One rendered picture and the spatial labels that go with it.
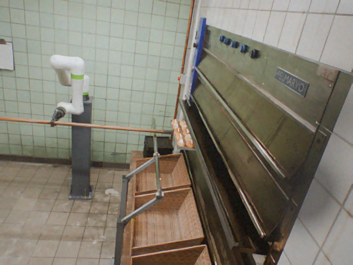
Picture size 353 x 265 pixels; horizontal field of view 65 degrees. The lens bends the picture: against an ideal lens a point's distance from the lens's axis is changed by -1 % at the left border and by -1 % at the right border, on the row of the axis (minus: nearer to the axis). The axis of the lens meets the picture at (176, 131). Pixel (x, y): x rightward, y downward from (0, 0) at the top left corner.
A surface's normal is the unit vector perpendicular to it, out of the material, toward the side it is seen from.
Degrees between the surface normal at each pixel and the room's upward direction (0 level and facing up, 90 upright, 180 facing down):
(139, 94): 90
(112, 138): 90
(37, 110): 90
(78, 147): 90
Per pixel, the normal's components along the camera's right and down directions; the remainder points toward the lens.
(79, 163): 0.17, 0.43
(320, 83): -0.98, -0.09
